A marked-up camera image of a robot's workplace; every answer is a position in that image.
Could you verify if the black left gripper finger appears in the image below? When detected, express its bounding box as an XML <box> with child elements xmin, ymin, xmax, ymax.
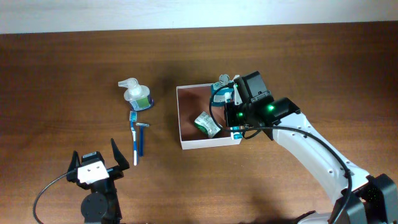
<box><xmin>68</xmin><ymin>151</ymin><xmax>80</xmax><ymax>174</ymax></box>
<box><xmin>111</xmin><ymin>138</ymin><xmax>130</xmax><ymax>170</ymax></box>

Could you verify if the teal Colgate toothpaste tube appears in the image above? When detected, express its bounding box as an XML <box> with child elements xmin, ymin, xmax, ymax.
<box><xmin>223</xmin><ymin>91</ymin><xmax>243</xmax><ymax>140</ymax></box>

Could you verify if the blue Listerine mouthwash bottle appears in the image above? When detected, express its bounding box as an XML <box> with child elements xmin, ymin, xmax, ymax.
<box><xmin>211</xmin><ymin>74</ymin><xmax>234</xmax><ymax>107</ymax></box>

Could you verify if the blue disposable razor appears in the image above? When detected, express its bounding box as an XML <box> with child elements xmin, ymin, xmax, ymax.
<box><xmin>136</xmin><ymin>123</ymin><xmax>150</xmax><ymax>157</ymax></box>

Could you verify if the blue white toothbrush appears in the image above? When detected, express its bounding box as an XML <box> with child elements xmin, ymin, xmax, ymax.
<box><xmin>129</xmin><ymin>111</ymin><xmax>138</xmax><ymax>166</ymax></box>

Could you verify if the white green soap packet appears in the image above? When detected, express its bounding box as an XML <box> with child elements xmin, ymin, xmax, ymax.
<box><xmin>194</xmin><ymin>111</ymin><xmax>221</xmax><ymax>139</ymax></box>

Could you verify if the clear pump soap bottle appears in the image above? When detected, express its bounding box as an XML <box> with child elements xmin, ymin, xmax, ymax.
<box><xmin>118</xmin><ymin>78</ymin><xmax>154</xmax><ymax>111</ymax></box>

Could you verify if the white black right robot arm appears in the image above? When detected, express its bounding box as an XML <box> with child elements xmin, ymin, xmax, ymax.
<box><xmin>224</xmin><ymin>98</ymin><xmax>397</xmax><ymax>224</ymax></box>

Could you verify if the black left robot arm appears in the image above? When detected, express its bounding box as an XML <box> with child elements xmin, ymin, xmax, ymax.
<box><xmin>67</xmin><ymin>139</ymin><xmax>129</xmax><ymax>224</ymax></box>

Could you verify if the pink open box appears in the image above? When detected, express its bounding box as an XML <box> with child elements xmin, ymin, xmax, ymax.
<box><xmin>176</xmin><ymin>83</ymin><xmax>241</xmax><ymax>150</ymax></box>

